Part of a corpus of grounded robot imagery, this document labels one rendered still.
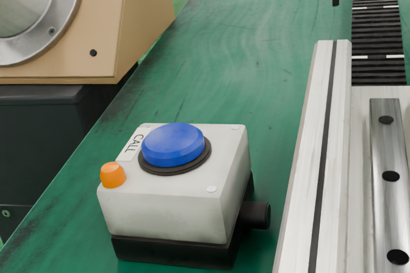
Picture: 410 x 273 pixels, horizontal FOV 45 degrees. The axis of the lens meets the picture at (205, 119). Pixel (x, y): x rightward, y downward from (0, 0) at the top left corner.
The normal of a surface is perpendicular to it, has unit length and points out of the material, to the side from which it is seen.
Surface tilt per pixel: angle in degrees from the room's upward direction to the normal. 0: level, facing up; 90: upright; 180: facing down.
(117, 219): 90
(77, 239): 0
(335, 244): 0
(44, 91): 0
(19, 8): 119
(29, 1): 110
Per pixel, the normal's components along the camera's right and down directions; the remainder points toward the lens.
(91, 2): -0.29, -0.20
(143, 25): 0.95, 0.02
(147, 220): -0.26, 0.52
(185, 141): -0.11, -0.84
